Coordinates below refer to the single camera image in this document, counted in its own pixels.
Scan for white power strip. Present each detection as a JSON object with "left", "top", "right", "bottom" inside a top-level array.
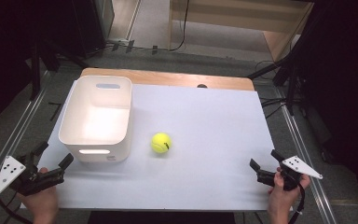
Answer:
[{"left": 106, "top": 37, "right": 131, "bottom": 45}]

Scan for black tripod stand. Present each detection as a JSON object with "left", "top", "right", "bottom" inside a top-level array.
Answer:
[{"left": 246, "top": 0, "right": 316, "bottom": 117}]

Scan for light wooden desk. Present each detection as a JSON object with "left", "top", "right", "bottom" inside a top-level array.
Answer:
[{"left": 168, "top": 0, "right": 315, "bottom": 63}]

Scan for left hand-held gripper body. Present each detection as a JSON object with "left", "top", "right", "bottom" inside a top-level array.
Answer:
[{"left": 0, "top": 152, "right": 66, "bottom": 199}]

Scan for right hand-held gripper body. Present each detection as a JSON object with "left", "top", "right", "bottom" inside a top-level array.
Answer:
[{"left": 256, "top": 155, "right": 324, "bottom": 191}]

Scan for black metal stand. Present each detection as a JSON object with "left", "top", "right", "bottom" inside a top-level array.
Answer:
[{"left": 27, "top": 34, "right": 91, "bottom": 101}]

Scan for black hanging cable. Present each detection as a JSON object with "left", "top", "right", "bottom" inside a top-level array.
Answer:
[{"left": 168, "top": 0, "right": 190, "bottom": 52}]

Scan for dark cabinet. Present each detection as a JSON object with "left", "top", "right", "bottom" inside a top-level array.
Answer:
[{"left": 69, "top": 0, "right": 116, "bottom": 60}]

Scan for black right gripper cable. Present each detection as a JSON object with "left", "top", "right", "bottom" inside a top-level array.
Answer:
[{"left": 287, "top": 181, "right": 307, "bottom": 224}]

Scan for yellow tennis ball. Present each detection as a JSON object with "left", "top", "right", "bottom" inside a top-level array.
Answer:
[{"left": 150, "top": 132, "right": 172, "bottom": 154}]

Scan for black floor cables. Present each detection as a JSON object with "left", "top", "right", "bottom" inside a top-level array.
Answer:
[{"left": 254, "top": 59, "right": 295, "bottom": 119}]

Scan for person's left hand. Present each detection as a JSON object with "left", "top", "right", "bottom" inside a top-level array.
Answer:
[{"left": 16, "top": 167, "right": 60, "bottom": 218}]

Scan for white plastic storage bin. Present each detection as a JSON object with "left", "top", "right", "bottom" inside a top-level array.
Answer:
[{"left": 58, "top": 75, "right": 133, "bottom": 164}]

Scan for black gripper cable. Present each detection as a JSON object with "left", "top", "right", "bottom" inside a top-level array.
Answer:
[
  {"left": 287, "top": 181, "right": 307, "bottom": 224},
  {"left": 0, "top": 174, "right": 34, "bottom": 224}
]

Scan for aluminium floor rail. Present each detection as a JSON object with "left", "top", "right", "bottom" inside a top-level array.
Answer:
[
  {"left": 273, "top": 87, "right": 338, "bottom": 224},
  {"left": 0, "top": 70, "right": 51, "bottom": 213}
]

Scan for wooden table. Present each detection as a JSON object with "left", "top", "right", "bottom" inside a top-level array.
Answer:
[{"left": 79, "top": 67, "right": 255, "bottom": 92}]

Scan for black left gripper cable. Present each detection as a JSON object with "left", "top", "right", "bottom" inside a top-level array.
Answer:
[{"left": 0, "top": 174, "right": 34, "bottom": 224}]

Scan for white table cover sheet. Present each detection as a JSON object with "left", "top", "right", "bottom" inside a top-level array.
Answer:
[{"left": 20, "top": 81, "right": 293, "bottom": 212}]

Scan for person's right hand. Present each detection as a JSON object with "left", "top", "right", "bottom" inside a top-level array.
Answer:
[{"left": 267, "top": 168, "right": 311, "bottom": 214}]

